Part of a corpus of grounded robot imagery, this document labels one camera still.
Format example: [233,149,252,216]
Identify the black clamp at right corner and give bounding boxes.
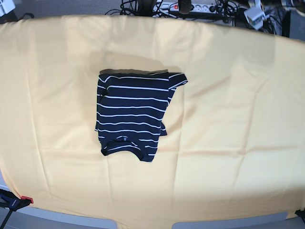
[295,210,305,221]

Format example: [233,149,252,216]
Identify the yellow table cloth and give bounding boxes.
[0,16,305,229]

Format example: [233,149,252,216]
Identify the navy white striped T-shirt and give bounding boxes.
[95,71,188,162]

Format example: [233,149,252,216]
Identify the blue red table clamp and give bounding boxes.
[0,189,34,229]

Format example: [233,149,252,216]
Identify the white power strip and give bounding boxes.
[153,1,217,14]

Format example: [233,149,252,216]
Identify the tangled black cables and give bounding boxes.
[104,0,286,31]

